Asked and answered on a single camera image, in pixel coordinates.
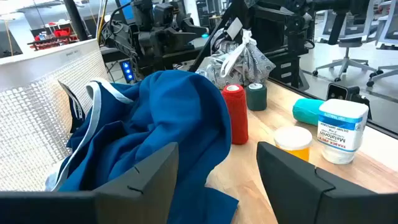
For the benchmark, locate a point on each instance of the grey office chair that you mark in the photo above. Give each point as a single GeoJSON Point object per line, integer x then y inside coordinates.
{"type": "Point", "coordinates": [345, 46]}
{"type": "Point", "coordinates": [388, 31]}

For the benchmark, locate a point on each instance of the blue scrub garment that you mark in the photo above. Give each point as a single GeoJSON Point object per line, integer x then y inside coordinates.
{"type": "Point", "coordinates": [161, 118]}

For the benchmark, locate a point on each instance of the red parts bins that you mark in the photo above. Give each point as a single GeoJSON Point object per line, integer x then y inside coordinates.
{"type": "Point", "coordinates": [62, 32]}

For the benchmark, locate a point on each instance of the black box with blue lights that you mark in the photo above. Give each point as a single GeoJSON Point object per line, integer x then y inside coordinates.
{"type": "Point", "coordinates": [127, 71]}

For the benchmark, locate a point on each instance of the grey striped patterned gown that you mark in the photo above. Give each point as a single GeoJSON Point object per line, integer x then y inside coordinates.
{"type": "Point", "coordinates": [245, 65]}

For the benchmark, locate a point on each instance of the black background machine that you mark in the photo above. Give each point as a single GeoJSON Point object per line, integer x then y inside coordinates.
{"type": "Point", "coordinates": [280, 34]}

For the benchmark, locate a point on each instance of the orange pill bottle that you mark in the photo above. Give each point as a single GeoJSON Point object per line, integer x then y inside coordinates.
{"type": "Point", "coordinates": [293, 141]}

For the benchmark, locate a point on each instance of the dark green cylindrical can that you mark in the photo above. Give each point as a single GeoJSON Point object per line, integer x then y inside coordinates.
{"type": "Point", "coordinates": [256, 98]}

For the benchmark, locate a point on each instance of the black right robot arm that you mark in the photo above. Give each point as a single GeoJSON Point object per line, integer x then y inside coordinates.
{"type": "Point", "coordinates": [155, 34]}

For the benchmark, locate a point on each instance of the white plastic basket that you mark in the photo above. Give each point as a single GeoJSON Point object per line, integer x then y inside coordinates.
{"type": "Point", "coordinates": [34, 124]}

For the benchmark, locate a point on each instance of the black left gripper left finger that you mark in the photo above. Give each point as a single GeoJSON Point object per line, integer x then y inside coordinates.
{"type": "Point", "coordinates": [124, 202]}

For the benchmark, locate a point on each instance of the teal plastic container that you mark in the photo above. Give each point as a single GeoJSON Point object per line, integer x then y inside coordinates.
{"type": "Point", "coordinates": [306, 111]}

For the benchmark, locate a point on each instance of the black pole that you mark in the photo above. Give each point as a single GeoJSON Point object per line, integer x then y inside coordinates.
{"type": "Point", "coordinates": [76, 20]}

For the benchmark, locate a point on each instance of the black table-level camera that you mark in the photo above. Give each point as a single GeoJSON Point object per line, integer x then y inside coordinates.
{"type": "Point", "coordinates": [337, 92]}

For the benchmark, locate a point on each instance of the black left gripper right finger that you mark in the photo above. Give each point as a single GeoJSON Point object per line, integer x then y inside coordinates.
{"type": "Point", "coordinates": [311, 202]}

